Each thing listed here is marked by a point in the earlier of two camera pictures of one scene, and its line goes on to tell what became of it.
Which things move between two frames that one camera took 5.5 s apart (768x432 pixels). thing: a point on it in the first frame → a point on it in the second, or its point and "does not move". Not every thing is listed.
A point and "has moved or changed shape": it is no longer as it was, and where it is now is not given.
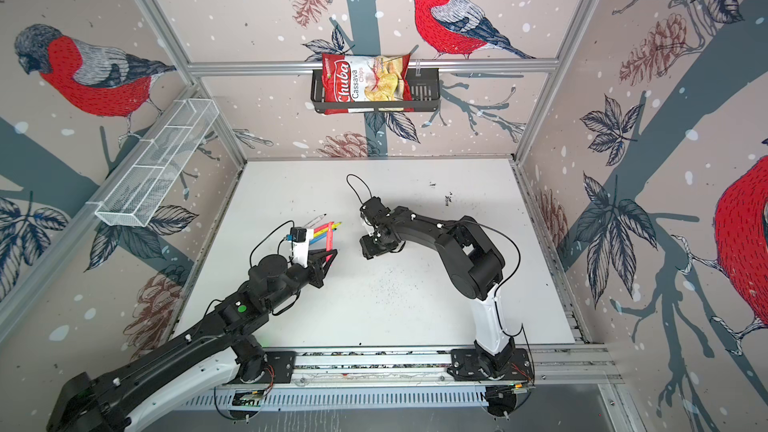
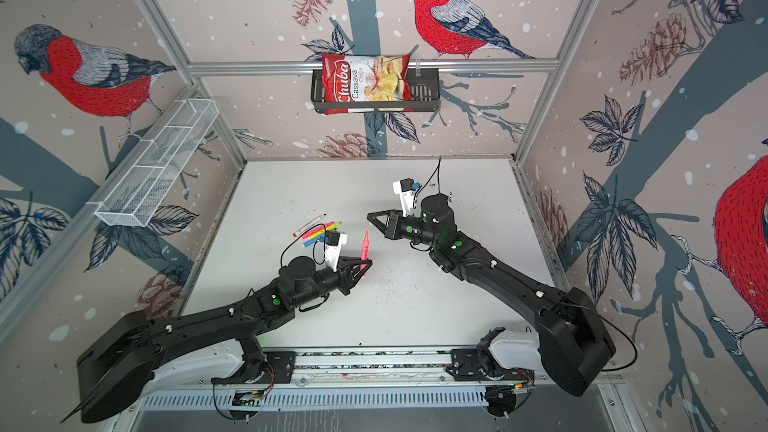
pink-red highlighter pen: [329, 236] has moved or changed shape
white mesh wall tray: [137, 194] does not move
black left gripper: [315, 260] → [344, 272]
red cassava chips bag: [366, 78] does not move
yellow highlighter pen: [326, 230] does not move
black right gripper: [367, 250] → [386, 231]
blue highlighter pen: [318, 238] does not move
